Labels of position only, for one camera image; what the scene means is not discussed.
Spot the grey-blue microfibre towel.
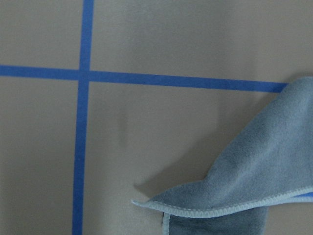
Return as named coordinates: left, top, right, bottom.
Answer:
left=140, top=77, right=313, bottom=235

